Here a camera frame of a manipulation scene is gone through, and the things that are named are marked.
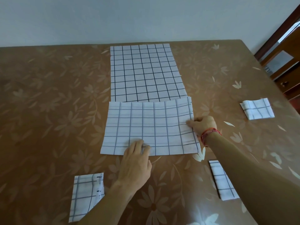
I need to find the wooden table with floral cover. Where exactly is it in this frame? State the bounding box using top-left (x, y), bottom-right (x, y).
top-left (0, 39), bottom-right (300, 225)

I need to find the wooden chair with sticker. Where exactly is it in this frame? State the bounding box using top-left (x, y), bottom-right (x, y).
top-left (260, 28), bottom-right (300, 101)

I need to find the red string bracelet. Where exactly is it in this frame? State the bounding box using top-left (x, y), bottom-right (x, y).
top-left (200, 127), bottom-right (223, 148)

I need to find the person's left hand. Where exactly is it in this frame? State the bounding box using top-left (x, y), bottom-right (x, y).
top-left (117, 139), bottom-right (152, 193)

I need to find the single grid paper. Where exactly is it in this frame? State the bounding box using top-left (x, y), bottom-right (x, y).
top-left (68, 172), bottom-right (105, 223)
top-left (208, 160), bottom-right (240, 201)
top-left (100, 97), bottom-right (202, 156)

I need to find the person's right hand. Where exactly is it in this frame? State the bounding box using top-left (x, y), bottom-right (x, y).
top-left (186, 116), bottom-right (218, 137)

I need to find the person's right forearm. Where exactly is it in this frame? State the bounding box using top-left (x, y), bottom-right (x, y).
top-left (206, 132), bottom-right (300, 225)

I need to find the person's left forearm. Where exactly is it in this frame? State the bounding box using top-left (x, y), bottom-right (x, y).
top-left (77, 182), bottom-right (139, 225)

